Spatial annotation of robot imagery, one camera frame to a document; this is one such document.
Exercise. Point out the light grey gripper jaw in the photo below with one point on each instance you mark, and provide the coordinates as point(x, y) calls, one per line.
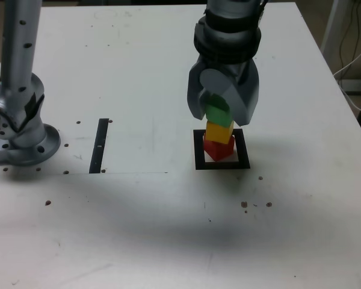
point(246, 99)

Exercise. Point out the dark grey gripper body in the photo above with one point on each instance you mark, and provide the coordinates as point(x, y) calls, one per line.
point(231, 70)

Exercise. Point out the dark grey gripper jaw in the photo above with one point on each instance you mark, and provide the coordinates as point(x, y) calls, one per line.
point(194, 96)

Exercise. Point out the green cube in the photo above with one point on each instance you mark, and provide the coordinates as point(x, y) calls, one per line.
point(216, 116)

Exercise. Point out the yellow cube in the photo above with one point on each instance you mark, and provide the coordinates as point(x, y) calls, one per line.
point(218, 134)

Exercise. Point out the red cube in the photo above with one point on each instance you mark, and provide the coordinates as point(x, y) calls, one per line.
point(216, 150)

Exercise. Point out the black tape square outline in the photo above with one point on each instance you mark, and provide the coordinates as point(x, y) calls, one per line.
point(198, 162)

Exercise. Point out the black tape strip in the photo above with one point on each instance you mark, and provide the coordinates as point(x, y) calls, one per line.
point(98, 144)

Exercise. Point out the white metal post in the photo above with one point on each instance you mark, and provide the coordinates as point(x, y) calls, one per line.
point(332, 27)

